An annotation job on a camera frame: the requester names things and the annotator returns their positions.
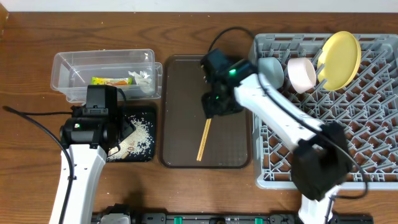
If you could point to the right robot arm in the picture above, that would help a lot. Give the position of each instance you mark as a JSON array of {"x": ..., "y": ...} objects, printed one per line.
[{"x": 320, "y": 159}]

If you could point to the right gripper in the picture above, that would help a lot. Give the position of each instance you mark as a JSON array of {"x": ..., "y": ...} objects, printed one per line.
[{"x": 210, "y": 110}]

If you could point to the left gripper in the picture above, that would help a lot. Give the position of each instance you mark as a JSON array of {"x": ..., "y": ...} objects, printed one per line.
[{"x": 127, "y": 123}]

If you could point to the clear plastic waste bin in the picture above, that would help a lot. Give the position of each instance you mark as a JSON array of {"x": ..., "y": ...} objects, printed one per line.
[{"x": 72, "y": 72}]

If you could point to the dark brown serving tray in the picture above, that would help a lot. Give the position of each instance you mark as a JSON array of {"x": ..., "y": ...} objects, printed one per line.
[{"x": 227, "y": 143}]

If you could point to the light blue bowl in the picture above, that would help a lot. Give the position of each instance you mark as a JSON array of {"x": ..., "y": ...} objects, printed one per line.
[{"x": 273, "y": 71}]

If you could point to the green orange snack wrapper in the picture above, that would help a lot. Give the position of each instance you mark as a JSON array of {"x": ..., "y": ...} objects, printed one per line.
[{"x": 111, "y": 81}]

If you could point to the spilled rice pile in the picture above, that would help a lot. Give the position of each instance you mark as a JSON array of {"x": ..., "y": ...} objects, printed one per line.
[{"x": 138, "y": 146}]

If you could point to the white bowl with rice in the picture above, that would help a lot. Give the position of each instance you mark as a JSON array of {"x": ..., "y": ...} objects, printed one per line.
[{"x": 301, "y": 74}]

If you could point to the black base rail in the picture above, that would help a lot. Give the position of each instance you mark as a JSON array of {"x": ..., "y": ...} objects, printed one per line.
[{"x": 121, "y": 213}]

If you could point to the grey dishwasher rack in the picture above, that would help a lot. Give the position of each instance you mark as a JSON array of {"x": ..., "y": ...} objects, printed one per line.
[{"x": 366, "y": 108}]

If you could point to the yellow plate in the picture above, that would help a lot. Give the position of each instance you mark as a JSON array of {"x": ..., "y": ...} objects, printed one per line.
[{"x": 339, "y": 61}]

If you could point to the black waste tray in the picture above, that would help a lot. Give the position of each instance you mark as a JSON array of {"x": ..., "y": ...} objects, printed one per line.
[{"x": 141, "y": 109}]

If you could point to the white tissue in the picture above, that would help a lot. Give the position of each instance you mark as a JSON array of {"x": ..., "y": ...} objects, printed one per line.
[{"x": 143, "y": 80}]

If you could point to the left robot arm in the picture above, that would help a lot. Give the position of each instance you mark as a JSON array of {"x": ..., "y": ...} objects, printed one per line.
[{"x": 86, "y": 139}]

